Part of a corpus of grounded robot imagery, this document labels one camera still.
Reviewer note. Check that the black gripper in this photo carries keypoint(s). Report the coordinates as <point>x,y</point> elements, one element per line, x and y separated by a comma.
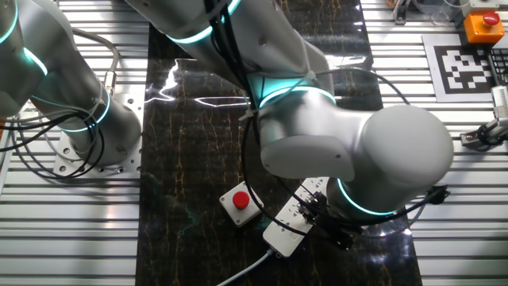
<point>331,222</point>

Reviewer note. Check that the white four-outlet power strip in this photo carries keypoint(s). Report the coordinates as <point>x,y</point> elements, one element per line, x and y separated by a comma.
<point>283,234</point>

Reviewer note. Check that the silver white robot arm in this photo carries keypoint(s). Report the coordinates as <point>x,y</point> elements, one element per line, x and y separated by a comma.
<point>397,151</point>

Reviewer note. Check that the grey box with red button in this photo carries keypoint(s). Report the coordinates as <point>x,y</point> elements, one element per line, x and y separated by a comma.
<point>241,199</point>

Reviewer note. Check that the black marble pattern mat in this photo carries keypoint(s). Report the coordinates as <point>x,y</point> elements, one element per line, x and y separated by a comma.
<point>190,159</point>

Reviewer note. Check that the black white marker board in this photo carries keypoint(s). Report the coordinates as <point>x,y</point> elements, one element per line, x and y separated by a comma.
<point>456,51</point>

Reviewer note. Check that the clear plastic cup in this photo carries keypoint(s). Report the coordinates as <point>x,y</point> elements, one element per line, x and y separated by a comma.
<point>440,18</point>

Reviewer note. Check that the black keyboard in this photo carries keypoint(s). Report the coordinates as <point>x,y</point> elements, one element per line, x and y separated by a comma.
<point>501,65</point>

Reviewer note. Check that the orange emergency stop box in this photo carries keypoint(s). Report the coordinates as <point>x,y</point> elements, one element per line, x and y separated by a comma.
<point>480,33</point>

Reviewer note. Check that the light grey box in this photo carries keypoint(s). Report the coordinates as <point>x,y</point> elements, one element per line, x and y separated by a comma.
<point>484,3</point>

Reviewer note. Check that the small silver mount bracket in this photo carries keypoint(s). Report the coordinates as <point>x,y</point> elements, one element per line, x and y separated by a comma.
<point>470,140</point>

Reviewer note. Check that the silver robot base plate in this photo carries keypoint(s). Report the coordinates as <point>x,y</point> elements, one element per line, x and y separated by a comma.
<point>133,107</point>

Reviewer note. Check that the small metal bracket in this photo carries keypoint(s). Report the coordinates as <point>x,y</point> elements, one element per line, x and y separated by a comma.
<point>401,14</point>

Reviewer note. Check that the small grey camera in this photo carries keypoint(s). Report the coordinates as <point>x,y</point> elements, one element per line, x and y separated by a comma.
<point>501,103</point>

